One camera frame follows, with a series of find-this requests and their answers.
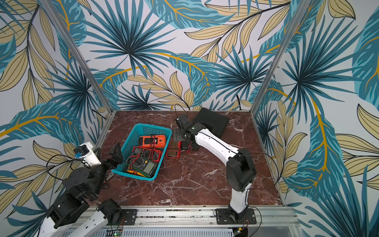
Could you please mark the aluminium front rail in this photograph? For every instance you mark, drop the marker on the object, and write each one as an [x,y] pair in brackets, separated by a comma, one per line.
[200,217]

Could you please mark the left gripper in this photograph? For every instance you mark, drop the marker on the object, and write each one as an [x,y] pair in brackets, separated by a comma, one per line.
[118,158]

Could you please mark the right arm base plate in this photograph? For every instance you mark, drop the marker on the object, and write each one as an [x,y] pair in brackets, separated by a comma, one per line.
[227,216]

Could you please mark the small orange clamp meter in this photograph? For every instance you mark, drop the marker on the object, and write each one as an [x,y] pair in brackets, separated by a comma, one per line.
[152,141]

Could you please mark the teal plastic basket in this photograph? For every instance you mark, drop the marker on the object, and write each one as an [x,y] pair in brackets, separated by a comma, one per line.
[131,141]

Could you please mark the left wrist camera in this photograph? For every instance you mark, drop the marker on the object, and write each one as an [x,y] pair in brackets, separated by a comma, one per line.
[85,152]

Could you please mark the green multimeter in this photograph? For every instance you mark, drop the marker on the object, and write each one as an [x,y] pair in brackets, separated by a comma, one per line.
[143,166]

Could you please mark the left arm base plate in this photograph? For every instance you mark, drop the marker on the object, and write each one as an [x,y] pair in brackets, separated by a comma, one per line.
[126,217]

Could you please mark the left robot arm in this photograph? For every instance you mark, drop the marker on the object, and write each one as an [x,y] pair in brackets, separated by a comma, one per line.
[83,185]

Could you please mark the red multimeter face down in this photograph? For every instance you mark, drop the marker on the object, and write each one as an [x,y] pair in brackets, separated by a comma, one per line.
[174,150]

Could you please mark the black plastic tool case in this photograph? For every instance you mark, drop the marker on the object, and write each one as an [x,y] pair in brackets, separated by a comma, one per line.
[213,121]

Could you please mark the yellow multimeter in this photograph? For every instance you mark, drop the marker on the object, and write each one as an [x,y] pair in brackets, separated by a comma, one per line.
[135,173]

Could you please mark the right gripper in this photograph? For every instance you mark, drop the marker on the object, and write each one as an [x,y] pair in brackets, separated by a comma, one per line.
[180,134]

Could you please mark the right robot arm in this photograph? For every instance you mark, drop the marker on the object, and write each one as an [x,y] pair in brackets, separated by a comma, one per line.
[240,168]

